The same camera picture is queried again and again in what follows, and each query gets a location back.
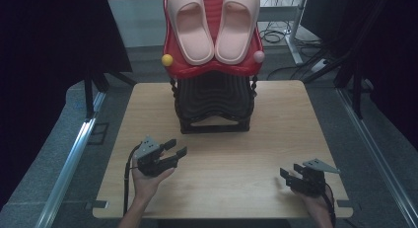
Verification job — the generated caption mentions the black floor cables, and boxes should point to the black floor cables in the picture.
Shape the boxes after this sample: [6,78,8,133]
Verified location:
[258,20,324,82]

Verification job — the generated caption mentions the pink slipper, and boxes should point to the pink slipper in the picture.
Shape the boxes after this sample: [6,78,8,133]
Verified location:
[214,0,261,66]
[166,0,216,66]

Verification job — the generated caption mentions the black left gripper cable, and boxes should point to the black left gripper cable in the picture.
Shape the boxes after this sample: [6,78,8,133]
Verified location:
[122,143,143,218]

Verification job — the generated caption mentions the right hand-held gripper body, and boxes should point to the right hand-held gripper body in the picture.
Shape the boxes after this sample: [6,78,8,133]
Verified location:
[294,157,341,198]

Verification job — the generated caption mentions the black curtain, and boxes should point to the black curtain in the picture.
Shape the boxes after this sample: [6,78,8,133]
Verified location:
[300,0,418,145]
[0,0,134,210]

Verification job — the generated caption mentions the pink ball knob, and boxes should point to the pink ball knob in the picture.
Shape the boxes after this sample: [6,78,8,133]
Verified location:
[252,50,266,64]

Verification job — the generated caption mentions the person's right hand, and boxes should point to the person's right hand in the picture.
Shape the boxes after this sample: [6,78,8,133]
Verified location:
[291,185,333,219]

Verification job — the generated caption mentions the person's left hand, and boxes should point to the person's left hand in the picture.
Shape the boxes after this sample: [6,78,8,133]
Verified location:
[130,151,175,203]

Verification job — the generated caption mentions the red and black shoe rack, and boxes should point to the red and black shoe rack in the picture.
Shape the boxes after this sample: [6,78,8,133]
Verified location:
[162,0,265,135]

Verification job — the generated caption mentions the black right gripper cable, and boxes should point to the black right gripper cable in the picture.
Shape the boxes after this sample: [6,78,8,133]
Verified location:
[322,183,337,228]

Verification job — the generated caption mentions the black floor plate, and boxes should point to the black floor plate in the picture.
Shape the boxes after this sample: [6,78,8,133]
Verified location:
[86,121,110,146]

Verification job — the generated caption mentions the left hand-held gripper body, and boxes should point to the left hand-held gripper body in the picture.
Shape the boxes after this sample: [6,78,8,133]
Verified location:
[132,134,180,179]

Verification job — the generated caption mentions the aluminium rail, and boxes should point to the aluminium rail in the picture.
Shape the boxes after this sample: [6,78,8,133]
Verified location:
[34,90,106,228]
[337,87,418,228]

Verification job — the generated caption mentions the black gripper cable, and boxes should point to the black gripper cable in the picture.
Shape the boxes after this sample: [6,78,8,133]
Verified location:
[122,143,143,218]
[322,183,337,228]

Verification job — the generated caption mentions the white desk frame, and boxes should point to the white desk frame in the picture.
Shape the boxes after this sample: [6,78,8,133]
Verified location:
[257,0,310,66]

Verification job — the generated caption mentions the black metal stand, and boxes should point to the black metal stand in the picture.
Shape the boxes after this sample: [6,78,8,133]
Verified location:
[302,0,393,121]
[83,69,138,120]

